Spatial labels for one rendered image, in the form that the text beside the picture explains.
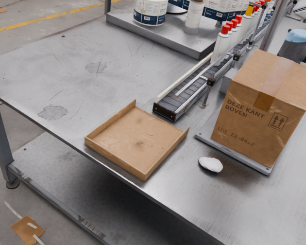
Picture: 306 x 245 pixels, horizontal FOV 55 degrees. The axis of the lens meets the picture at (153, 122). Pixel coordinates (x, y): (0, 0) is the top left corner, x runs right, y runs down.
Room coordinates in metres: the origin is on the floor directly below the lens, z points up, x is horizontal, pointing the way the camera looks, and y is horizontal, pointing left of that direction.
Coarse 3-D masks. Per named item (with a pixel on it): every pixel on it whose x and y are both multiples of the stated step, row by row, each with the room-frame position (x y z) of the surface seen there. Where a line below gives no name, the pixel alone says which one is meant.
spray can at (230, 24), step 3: (228, 21) 1.43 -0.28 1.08; (228, 24) 1.40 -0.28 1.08; (231, 24) 1.40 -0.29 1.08; (231, 27) 1.40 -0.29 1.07; (228, 33) 1.39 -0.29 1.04; (231, 33) 1.40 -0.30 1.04; (228, 39) 1.39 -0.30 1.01; (228, 42) 1.40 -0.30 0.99; (225, 48) 1.39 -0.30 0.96; (222, 60) 1.40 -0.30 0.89
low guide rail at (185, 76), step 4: (212, 52) 1.42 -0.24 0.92; (208, 56) 1.37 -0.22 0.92; (204, 60) 1.32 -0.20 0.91; (200, 64) 1.28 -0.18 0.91; (192, 68) 1.22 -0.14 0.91; (196, 68) 1.24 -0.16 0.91; (188, 72) 1.18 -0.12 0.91; (192, 72) 1.21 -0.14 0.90; (184, 76) 1.14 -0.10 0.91; (180, 80) 1.10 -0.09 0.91; (172, 84) 1.06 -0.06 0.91; (176, 84) 1.07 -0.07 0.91; (168, 88) 1.02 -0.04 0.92; (172, 88) 1.05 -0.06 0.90; (164, 92) 0.99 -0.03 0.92; (168, 92) 1.01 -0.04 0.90; (160, 96) 0.96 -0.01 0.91; (164, 96) 0.99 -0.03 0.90
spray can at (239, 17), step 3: (237, 15) 1.53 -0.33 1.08; (240, 15) 1.54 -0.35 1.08; (237, 18) 1.52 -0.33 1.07; (240, 18) 1.52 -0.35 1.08; (240, 21) 1.52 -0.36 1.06; (240, 24) 1.52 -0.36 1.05; (237, 27) 1.51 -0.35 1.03; (240, 27) 1.52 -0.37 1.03; (237, 33) 1.51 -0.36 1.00; (237, 36) 1.52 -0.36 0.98; (234, 39) 1.51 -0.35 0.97; (234, 42) 1.51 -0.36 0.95; (231, 51) 1.51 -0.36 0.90
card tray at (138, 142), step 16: (128, 112) 0.92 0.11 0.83; (144, 112) 0.94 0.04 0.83; (96, 128) 0.76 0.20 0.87; (112, 128) 0.81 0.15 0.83; (128, 128) 0.83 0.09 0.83; (144, 128) 0.84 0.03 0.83; (160, 128) 0.86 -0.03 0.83; (176, 128) 0.87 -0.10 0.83; (96, 144) 0.68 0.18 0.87; (112, 144) 0.73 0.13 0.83; (128, 144) 0.74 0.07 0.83; (144, 144) 0.76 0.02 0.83; (160, 144) 0.77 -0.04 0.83; (176, 144) 0.78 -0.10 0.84; (112, 160) 0.65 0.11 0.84; (128, 160) 0.67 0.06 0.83; (144, 160) 0.68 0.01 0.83; (160, 160) 0.67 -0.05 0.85; (144, 176) 0.59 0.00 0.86
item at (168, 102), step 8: (264, 24) 2.05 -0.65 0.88; (256, 32) 1.89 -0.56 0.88; (248, 40) 1.74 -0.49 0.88; (240, 48) 1.61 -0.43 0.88; (208, 64) 1.35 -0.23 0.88; (224, 64) 1.38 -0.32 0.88; (200, 72) 1.26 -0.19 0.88; (208, 72) 1.27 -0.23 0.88; (216, 72) 1.31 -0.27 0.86; (184, 80) 1.16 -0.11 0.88; (200, 80) 1.19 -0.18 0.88; (176, 88) 1.09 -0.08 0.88; (192, 88) 1.11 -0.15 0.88; (168, 96) 1.02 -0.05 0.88; (184, 96) 1.04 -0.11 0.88; (160, 104) 0.95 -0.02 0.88; (168, 104) 0.96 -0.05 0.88; (176, 104) 0.97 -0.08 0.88
